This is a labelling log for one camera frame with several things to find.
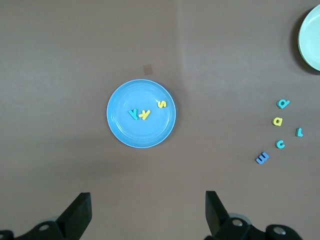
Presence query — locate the teal foam letter y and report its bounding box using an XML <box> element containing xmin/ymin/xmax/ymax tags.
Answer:
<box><xmin>128</xmin><ymin>108</ymin><xmax>140</xmax><ymax>121</ymax></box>

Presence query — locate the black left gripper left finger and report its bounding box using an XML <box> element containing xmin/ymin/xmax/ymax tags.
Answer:
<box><xmin>0</xmin><ymin>191</ymin><xmax>92</xmax><ymax>240</ymax></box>

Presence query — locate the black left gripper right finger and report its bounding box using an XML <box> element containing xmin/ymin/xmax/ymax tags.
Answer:
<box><xmin>203</xmin><ymin>190</ymin><xmax>304</xmax><ymax>240</ymax></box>

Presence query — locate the yellow foam letter k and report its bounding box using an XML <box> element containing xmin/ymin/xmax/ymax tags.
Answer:
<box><xmin>138</xmin><ymin>109</ymin><xmax>152</xmax><ymax>121</ymax></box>

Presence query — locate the teal foam letter p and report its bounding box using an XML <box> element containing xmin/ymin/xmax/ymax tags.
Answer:
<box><xmin>276</xmin><ymin>98</ymin><xmax>291</xmax><ymax>110</ymax></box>

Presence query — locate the pale green round plate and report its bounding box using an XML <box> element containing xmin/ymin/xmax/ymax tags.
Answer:
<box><xmin>297</xmin><ymin>4</ymin><xmax>320</xmax><ymax>72</ymax></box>

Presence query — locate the brown table cover mat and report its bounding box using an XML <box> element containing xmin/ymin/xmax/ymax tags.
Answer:
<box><xmin>0</xmin><ymin>0</ymin><xmax>320</xmax><ymax>240</ymax></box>

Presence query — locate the blue round plate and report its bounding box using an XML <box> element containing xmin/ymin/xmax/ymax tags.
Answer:
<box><xmin>106</xmin><ymin>78</ymin><xmax>177</xmax><ymax>150</ymax></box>

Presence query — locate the blue foam letter E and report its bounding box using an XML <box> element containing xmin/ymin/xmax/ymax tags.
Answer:
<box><xmin>255</xmin><ymin>151</ymin><xmax>270</xmax><ymax>165</ymax></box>

